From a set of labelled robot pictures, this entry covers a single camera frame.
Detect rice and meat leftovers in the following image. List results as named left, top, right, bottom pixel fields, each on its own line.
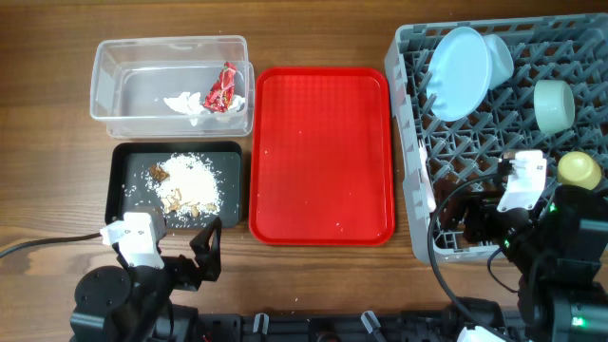
left=122, top=152, right=223, bottom=228

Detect yellow plastic cup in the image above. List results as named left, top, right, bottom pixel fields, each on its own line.
left=557, top=151, right=601, bottom=190

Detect mint green bowl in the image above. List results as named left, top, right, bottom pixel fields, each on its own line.
left=533, top=80, right=575, bottom=135

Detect light blue plate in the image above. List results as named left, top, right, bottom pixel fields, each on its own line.
left=427, top=27, right=492, bottom=122

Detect light blue food bowl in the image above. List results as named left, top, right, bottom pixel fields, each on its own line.
left=484, top=34, right=514, bottom=90

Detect white napkin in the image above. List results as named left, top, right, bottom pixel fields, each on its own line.
left=163, top=92, right=245, bottom=126

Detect red snack wrapper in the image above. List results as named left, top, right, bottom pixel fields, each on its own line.
left=202, top=62, right=238, bottom=113

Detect white plastic fork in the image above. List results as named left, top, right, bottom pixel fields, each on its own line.
left=418, top=139, right=436, bottom=213

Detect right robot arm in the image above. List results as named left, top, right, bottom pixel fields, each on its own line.
left=481, top=185, right=607, bottom=341

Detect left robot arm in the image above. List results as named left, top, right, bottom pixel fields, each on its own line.
left=69, top=218, right=222, bottom=341

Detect grey dishwasher rack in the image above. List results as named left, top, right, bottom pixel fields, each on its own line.
left=384, top=13, right=607, bottom=262

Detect black waste tray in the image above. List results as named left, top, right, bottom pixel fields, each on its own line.
left=104, top=141, right=243, bottom=228

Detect clear plastic waste bin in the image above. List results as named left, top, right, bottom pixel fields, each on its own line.
left=89, top=35, right=255, bottom=139

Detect red serving tray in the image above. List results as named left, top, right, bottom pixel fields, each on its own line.
left=249, top=66, right=395, bottom=246

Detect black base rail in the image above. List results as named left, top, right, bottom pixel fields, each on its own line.
left=193, top=312, right=463, bottom=342

